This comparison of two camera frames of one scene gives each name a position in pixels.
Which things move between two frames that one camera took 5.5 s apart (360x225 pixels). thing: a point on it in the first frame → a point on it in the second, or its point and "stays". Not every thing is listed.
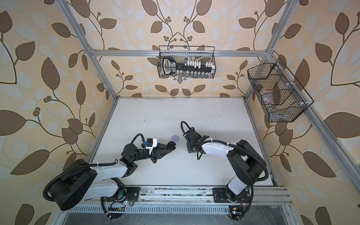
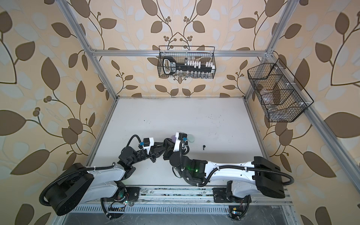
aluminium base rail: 188,200 stays
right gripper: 189,147 → 176,146
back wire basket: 182,54 stays
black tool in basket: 169,66 stays
